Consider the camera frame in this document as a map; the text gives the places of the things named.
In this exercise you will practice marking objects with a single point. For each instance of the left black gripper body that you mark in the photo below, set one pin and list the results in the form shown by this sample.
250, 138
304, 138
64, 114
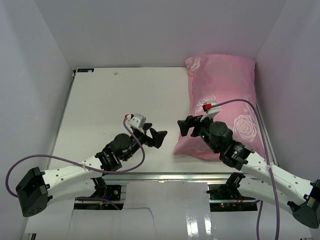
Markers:
143, 138

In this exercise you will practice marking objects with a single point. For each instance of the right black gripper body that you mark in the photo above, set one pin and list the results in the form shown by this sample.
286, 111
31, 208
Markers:
203, 126

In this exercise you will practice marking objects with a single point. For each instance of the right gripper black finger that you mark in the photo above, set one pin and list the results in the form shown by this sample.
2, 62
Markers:
195, 131
185, 125

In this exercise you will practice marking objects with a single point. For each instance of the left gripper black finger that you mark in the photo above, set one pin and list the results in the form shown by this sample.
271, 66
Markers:
147, 126
157, 137

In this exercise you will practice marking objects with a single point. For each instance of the pink floral pillowcase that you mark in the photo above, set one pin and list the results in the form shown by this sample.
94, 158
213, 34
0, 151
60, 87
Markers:
229, 80

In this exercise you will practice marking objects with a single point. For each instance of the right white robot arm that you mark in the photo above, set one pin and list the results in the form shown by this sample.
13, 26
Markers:
255, 178

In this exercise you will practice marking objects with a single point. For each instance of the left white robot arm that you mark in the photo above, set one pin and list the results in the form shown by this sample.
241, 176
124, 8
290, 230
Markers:
39, 189

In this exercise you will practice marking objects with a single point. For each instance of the left blue table label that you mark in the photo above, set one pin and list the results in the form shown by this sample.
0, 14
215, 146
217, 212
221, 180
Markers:
85, 70

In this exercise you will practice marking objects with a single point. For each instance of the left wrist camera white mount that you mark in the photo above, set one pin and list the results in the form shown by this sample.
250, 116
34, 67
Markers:
136, 121

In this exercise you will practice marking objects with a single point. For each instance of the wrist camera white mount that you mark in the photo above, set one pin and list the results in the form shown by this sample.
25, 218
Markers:
210, 109
136, 121

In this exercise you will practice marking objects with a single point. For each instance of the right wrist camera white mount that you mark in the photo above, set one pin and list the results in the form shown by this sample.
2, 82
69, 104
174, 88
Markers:
210, 109

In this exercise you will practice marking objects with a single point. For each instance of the aluminium table front rail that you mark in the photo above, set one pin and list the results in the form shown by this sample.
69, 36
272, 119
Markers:
168, 176

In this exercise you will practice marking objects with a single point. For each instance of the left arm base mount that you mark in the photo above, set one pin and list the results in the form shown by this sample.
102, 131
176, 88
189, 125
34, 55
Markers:
106, 197

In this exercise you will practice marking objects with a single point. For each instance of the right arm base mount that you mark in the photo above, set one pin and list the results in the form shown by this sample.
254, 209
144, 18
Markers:
225, 197

